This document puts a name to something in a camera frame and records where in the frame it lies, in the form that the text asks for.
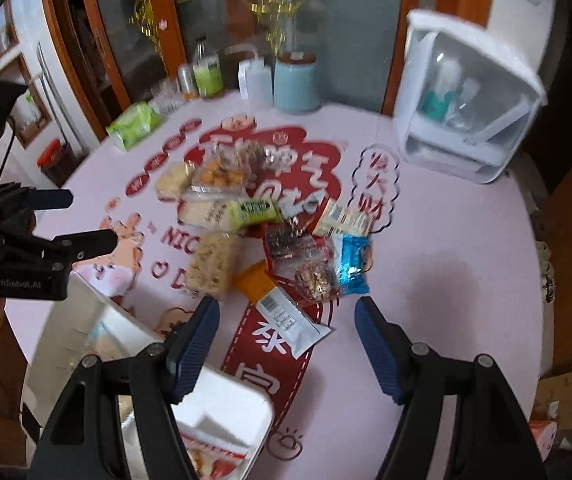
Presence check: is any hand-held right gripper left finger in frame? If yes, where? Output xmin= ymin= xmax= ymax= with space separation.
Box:
xmin=26 ymin=296 xmax=221 ymax=480

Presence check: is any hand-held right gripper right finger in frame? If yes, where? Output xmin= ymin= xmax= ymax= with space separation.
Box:
xmin=354 ymin=296 xmax=549 ymax=480

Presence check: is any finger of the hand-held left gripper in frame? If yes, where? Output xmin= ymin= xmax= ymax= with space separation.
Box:
xmin=28 ymin=229 xmax=119 ymax=273
xmin=16 ymin=187 xmax=73 ymax=211

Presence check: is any puffed rice snack packet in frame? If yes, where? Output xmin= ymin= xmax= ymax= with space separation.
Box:
xmin=186 ymin=230 xmax=242 ymax=301

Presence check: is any blue foil snack packet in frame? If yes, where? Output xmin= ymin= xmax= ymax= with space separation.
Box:
xmin=332 ymin=234 xmax=373 ymax=297

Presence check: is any orange and white snack packet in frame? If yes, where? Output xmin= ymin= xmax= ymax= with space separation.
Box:
xmin=233 ymin=261 xmax=334 ymax=356

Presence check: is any clear packet of nuts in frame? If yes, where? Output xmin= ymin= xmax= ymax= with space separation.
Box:
xmin=271 ymin=242 xmax=342 ymax=308

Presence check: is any pale cake packet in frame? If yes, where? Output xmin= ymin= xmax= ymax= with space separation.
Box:
xmin=156 ymin=161 xmax=197 ymax=201

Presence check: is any pale yellow cracker packet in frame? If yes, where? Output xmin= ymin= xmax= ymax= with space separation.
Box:
xmin=176 ymin=199 xmax=239 ymax=233

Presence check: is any pale barcode snack packet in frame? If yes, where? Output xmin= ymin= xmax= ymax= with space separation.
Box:
xmin=313 ymin=199 xmax=373 ymax=237

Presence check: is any red and clear snack packet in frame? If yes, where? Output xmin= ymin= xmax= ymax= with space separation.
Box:
xmin=263 ymin=222 xmax=319 ymax=261

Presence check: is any clear packet of orange balls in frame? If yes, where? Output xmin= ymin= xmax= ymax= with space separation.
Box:
xmin=188 ymin=160 xmax=247 ymax=198

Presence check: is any green snack packet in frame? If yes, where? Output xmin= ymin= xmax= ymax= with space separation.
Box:
xmin=228 ymin=197 xmax=283 ymax=231

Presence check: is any clear packet of brown snacks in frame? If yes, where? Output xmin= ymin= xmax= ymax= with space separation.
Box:
xmin=216 ymin=142 xmax=277 ymax=171

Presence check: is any red container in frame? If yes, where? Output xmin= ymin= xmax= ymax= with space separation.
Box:
xmin=36 ymin=137 xmax=67 ymax=171

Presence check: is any metal pole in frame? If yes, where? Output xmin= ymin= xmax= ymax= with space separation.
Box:
xmin=36 ymin=42 xmax=84 ymax=153

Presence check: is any pink printed tablecloth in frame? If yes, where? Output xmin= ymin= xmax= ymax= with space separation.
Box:
xmin=0 ymin=95 xmax=547 ymax=480

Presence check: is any green tissue pack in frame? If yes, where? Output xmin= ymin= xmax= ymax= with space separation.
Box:
xmin=106 ymin=101 xmax=164 ymax=151

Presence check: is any red printed snack packet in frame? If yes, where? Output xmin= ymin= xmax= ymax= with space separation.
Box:
xmin=176 ymin=430 xmax=257 ymax=480

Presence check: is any clear glass cup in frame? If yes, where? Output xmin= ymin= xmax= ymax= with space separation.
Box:
xmin=148 ymin=80 xmax=187 ymax=113

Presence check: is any small clear jar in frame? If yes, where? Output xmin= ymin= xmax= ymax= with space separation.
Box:
xmin=177 ymin=64 xmax=197 ymax=98

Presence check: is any cardboard box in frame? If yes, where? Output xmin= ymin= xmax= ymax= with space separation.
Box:
xmin=531 ymin=360 xmax=572 ymax=461

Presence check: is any green label bottle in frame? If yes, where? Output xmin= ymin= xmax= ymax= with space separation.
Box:
xmin=192 ymin=37 xmax=224 ymax=98

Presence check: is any wooden framed glass door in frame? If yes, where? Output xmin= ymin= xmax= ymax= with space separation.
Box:
xmin=38 ymin=0 xmax=492 ymax=143

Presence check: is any white squeeze bottle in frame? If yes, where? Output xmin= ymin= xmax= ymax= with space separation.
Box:
xmin=226 ymin=45 xmax=273 ymax=106

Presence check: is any teal tube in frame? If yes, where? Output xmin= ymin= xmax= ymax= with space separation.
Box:
xmin=423 ymin=57 xmax=459 ymax=121

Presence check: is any light blue canister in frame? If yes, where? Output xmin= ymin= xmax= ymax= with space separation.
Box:
xmin=272 ymin=51 xmax=319 ymax=113

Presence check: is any clear small bottle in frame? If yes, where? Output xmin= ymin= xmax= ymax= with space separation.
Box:
xmin=453 ymin=77 xmax=482 ymax=128

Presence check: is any white cosmetics organizer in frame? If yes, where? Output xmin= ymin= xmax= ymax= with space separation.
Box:
xmin=392 ymin=9 xmax=548 ymax=185

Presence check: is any black cable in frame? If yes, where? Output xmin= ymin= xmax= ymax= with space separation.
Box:
xmin=0 ymin=115 xmax=17 ymax=186

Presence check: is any large wooden picture frame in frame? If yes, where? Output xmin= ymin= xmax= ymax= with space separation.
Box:
xmin=8 ymin=55 xmax=54 ymax=148

